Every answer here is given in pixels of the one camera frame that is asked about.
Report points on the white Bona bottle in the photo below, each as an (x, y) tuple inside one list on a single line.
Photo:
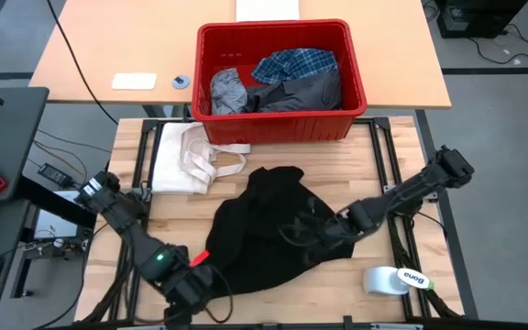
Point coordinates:
[(383, 280)]

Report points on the black metal table frame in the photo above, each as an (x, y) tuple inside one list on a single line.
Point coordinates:
[(381, 124)]

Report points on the white canvas tote bag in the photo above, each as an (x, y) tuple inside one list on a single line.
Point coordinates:
[(172, 160)]

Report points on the black side desk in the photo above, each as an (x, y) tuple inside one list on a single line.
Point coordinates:
[(7, 137)]

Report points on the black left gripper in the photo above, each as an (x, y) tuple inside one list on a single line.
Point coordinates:
[(188, 291)]

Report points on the black computer tower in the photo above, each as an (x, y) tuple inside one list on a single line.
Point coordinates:
[(479, 18)]

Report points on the black power adapter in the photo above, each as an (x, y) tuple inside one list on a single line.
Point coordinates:
[(54, 174)]

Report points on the red plastic laundry bin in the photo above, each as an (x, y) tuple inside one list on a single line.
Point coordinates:
[(282, 128)]

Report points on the light wood desk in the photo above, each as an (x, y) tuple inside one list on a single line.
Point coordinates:
[(108, 46)]

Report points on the black garment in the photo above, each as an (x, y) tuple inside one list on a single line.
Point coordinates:
[(255, 238)]

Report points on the dark grey shirt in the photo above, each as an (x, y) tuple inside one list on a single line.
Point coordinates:
[(300, 96)]

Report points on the white paper sheet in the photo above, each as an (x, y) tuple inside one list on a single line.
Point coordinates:
[(267, 10)]

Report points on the blue plaid shirt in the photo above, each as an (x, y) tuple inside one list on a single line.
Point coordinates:
[(291, 64)]

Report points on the white rectangular pad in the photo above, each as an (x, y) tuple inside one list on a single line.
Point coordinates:
[(134, 81)]

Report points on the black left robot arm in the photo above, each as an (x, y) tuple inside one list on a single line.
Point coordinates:
[(126, 224)]

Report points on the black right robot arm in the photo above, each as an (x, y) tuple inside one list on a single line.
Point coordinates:
[(410, 192)]

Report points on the light grey garment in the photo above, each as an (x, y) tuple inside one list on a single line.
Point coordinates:
[(227, 94)]

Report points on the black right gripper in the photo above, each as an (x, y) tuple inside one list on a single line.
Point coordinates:
[(335, 231)]

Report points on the red tag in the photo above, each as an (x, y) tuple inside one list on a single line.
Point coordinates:
[(199, 259)]

